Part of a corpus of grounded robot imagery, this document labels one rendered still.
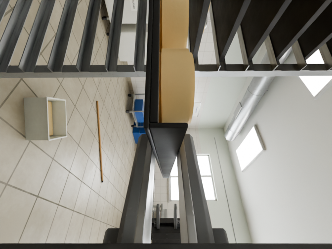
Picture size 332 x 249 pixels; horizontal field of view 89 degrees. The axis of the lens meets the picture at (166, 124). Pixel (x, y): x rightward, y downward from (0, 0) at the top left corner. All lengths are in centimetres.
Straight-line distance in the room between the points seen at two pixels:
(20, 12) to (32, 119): 73
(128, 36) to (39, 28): 238
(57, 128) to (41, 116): 23
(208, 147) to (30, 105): 505
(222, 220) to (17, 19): 505
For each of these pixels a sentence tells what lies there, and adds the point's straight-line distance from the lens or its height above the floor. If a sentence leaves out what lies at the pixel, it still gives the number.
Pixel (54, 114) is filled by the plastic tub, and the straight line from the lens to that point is 162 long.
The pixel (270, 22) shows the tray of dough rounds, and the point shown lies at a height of 122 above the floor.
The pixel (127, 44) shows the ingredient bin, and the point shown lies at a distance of 320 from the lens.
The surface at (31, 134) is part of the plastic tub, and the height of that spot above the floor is 4.
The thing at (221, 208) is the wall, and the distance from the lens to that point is 521.
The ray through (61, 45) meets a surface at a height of 59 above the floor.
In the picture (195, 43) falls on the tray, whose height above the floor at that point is 104.
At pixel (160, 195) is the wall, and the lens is 507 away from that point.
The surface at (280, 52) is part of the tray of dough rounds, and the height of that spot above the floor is 131.
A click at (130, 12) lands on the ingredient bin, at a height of 46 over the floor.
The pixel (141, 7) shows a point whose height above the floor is 87.
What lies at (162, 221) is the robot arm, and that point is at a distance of 57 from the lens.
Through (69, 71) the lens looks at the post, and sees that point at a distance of 66.
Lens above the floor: 96
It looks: level
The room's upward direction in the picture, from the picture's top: 90 degrees clockwise
